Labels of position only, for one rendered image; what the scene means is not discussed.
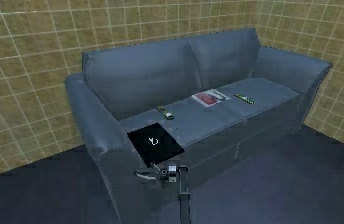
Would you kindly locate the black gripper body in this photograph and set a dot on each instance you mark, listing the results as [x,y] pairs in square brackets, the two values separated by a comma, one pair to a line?
[164,175]

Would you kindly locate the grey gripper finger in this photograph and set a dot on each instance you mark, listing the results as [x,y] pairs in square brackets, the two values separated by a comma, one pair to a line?
[155,167]
[145,175]

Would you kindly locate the black laptop computer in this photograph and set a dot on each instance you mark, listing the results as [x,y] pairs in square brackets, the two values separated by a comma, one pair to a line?
[155,145]

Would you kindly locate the blue-grey two-seat sofa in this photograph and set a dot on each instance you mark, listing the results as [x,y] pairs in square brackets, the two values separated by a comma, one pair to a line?
[213,126]

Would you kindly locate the black green remote control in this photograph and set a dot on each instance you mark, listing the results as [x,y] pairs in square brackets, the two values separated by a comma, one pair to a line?
[244,98]
[165,112]

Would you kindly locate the red white book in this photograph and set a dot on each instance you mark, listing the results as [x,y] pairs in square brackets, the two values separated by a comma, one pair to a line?
[208,98]

